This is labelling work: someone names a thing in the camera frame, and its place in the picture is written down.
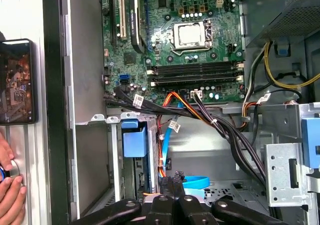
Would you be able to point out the metal disk bay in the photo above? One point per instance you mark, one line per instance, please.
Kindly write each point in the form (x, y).
(113, 147)

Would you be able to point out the white expansion slot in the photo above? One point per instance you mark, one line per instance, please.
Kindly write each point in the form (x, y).
(122, 15)

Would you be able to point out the person's hand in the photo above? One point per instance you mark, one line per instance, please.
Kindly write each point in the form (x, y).
(12, 202)

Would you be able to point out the black smartphone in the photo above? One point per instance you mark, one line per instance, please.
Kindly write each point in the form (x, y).
(17, 85)

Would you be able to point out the silver CPU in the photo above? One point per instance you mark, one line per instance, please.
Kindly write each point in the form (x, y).
(191, 36)

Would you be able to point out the metal locking lever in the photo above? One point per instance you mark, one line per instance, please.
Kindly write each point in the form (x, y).
(192, 50)

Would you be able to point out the green motherboard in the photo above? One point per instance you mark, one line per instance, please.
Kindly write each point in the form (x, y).
(155, 30)

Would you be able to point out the grey power supply unit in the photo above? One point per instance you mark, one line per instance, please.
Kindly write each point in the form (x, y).
(295, 17)

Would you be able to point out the hard disk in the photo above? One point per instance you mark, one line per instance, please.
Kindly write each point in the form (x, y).
(133, 142)

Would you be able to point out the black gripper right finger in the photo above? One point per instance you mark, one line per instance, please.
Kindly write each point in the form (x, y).
(195, 212)

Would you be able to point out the black open PC case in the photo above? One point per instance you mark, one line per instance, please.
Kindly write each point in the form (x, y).
(53, 85)

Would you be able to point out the black RAM stick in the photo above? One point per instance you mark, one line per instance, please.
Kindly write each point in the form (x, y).
(195, 67)

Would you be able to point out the CPU socket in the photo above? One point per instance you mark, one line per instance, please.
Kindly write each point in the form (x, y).
(209, 35)

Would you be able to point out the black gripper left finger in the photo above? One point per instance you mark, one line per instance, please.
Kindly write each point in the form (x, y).
(160, 210)

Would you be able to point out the black expansion slot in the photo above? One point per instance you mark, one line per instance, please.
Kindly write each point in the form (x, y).
(113, 22)

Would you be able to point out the metal optical drive cage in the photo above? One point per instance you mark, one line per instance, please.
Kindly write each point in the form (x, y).
(282, 175)

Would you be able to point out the blue plastic drive latch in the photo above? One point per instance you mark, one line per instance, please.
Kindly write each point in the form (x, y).
(311, 140)

